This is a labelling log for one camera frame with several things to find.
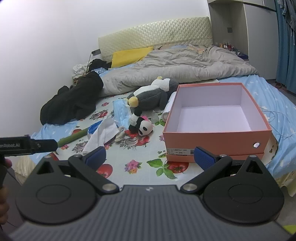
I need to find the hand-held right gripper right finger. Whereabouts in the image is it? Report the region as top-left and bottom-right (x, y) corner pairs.
(180, 146), (266, 194)

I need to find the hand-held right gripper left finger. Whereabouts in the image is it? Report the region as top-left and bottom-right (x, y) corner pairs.
(35, 146), (119, 194)

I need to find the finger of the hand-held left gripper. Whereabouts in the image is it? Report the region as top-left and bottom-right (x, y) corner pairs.
(30, 138), (58, 154)

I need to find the pink cardboard shoebox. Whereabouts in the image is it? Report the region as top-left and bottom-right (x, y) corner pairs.
(162, 83), (273, 163)

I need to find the blue face mask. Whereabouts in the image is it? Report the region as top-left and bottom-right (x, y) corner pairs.
(112, 98), (132, 128)

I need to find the small panda plush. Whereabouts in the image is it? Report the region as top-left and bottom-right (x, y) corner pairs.
(128, 107), (154, 137)

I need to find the clear plastic bag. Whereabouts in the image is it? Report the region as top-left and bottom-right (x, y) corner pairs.
(150, 113), (163, 126)

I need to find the person's left hand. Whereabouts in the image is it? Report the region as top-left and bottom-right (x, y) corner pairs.
(0, 160), (12, 225)

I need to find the green plush stem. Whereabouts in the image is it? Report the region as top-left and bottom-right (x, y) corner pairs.
(58, 126), (90, 147)

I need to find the floral bed sheet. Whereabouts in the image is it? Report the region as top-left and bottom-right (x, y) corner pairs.
(31, 93), (278, 186)

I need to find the black clothing pile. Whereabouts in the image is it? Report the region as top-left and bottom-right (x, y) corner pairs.
(40, 71), (103, 126)

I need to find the white spray can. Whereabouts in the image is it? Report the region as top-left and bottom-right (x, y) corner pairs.
(162, 91), (177, 121)

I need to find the grey white penguin plush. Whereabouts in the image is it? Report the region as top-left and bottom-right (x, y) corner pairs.
(127, 76), (179, 110)

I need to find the crumpled white cloth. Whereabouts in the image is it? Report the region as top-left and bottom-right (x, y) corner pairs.
(72, 64), (89, 79)

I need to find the light blue bed sheet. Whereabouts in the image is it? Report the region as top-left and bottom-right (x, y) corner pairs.
(30, 67), (296, 179)

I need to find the small black garment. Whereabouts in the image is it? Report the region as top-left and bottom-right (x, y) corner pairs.
(89, 59), (111, 71)

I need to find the grey duvet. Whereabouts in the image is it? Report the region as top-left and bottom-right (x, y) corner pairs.
(100, 44), (259, 96)

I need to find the yellow pillow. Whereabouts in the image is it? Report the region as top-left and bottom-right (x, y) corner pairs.
(111, 46), (154, 68)

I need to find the row of small bottles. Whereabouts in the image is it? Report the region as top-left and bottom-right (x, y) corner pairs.
(216, 42), (236, 52)

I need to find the blue curtain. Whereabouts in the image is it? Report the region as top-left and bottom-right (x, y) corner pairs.
(275, 0), (296, 81)

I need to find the cream padded headboard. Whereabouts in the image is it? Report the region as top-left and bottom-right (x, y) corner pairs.
(98, 16), (213, 61)

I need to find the grey white wardrobe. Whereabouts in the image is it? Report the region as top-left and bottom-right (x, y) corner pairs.
(207, 0), (278, 79)

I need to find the white charging cable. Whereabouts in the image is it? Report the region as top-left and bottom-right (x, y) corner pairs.
(261, 107), (295, 139)

